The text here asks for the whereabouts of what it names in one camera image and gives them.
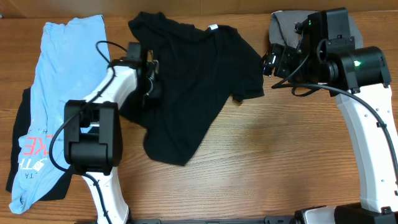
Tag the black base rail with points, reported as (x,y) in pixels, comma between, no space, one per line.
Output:
(217,220)

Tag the grey folded trousers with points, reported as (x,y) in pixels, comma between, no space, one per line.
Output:
(281,29)

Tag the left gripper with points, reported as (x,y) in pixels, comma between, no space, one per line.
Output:
(152,78)

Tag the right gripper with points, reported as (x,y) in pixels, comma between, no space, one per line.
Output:
(286,56)

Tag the black shirt under pile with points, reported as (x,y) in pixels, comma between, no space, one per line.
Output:
(20,128)

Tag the black t-shirt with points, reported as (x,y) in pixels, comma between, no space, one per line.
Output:
(198,71)

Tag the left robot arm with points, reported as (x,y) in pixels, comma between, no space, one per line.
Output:
(93,142)

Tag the light blue t-shirt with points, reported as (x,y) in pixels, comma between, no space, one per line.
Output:
(70,67)

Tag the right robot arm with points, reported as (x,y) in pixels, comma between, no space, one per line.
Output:
(324,50)

